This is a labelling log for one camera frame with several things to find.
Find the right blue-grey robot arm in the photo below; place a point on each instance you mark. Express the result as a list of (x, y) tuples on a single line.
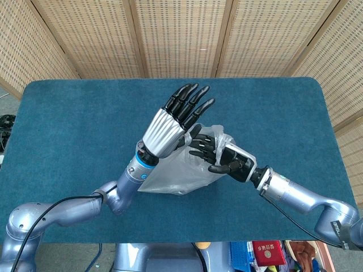
[(297, 192)]

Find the brown cloth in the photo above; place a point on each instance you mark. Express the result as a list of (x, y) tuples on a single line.
[(306, 255)]

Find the red booklet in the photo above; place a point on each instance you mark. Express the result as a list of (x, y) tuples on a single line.
[(268, 253)]

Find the yellow round knob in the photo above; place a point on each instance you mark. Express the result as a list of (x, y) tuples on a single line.
[(203, 245)]

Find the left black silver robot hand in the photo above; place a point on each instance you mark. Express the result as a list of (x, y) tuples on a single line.
[(164, 133)]

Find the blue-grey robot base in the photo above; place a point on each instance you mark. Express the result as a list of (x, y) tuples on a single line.
[(158, 258)]

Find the blue plastic basket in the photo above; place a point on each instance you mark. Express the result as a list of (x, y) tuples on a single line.
[(239, 255)]

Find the clear plastic bag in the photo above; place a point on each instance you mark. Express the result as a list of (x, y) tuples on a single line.
[(175, 175)]

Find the blue felt table mat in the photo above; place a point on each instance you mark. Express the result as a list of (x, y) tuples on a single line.
[(71, 127)]

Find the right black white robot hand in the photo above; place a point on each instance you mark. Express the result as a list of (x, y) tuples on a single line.
[(241, 163)]

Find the woven bamboo folding screen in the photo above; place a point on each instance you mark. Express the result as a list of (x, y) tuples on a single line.
[(181, 37)]

